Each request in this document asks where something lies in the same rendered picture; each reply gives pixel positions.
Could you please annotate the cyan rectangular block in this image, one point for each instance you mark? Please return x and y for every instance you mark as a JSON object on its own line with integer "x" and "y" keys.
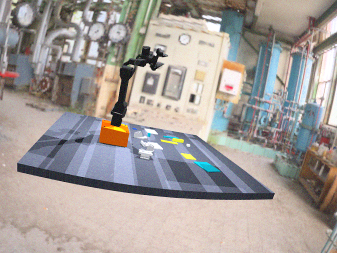
{"x": 207, "y": 167}

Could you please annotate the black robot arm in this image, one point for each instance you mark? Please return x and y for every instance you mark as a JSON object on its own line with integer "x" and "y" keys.
{"x": 120, "y": 108}

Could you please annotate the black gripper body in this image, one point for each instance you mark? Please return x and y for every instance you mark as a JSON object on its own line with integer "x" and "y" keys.
{"x": 153, "y": 59}

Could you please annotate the white housing plate with two round holes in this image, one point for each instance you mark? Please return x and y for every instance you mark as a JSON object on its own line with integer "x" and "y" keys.
{"x": 145, "y": 152}

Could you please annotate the white curved plate with holes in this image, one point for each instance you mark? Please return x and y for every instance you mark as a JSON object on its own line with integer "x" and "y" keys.
{"x": 145, "y": 144}

